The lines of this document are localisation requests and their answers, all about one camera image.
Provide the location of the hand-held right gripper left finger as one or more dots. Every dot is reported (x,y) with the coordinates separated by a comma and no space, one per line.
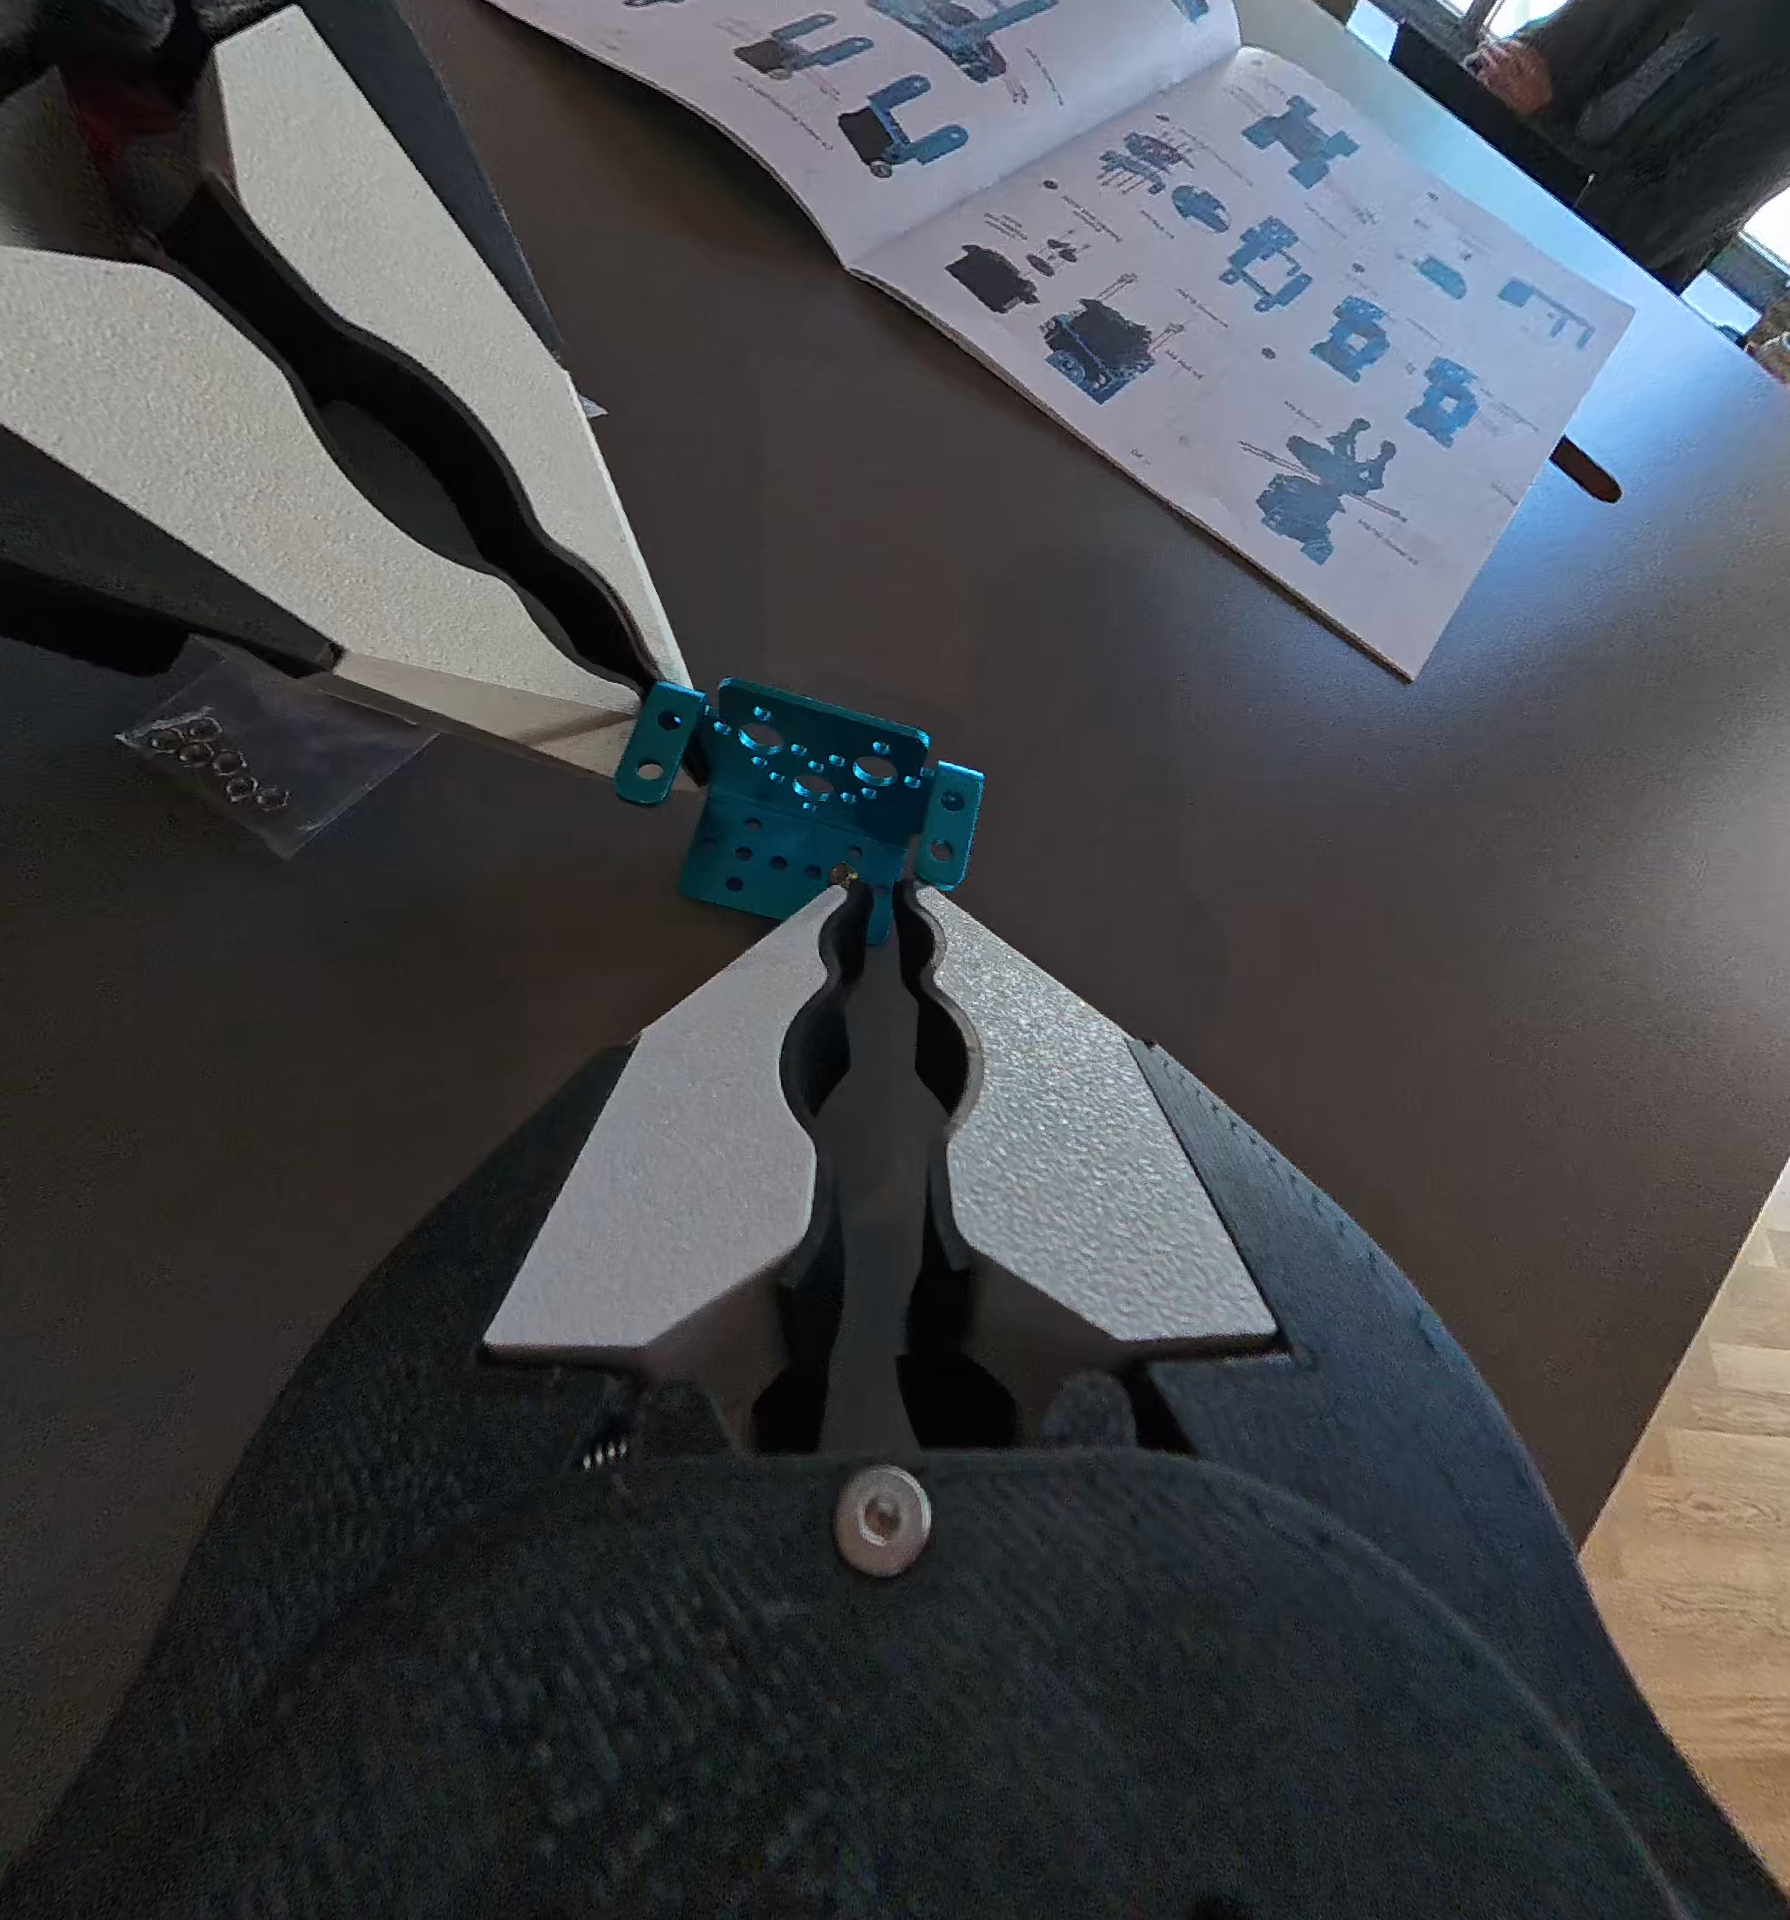
(670,1170)

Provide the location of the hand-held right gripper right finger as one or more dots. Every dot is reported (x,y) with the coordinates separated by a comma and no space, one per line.
(1089,1185)

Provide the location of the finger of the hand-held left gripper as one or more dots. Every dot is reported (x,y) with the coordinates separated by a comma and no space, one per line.
(131,376)
(386,255)

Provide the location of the clear plastic bag of nuts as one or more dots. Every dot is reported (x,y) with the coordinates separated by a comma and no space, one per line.
(340,752)

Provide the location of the blue metal bracket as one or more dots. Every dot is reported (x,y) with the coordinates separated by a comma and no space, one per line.
(819,757)

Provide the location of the dark brown desk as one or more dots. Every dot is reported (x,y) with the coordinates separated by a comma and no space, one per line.
(1285,901)

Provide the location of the open instruction booklet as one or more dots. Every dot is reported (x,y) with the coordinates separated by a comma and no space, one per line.
(1134,300)

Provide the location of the small brown object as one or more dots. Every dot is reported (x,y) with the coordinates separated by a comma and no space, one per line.
(1589,474)

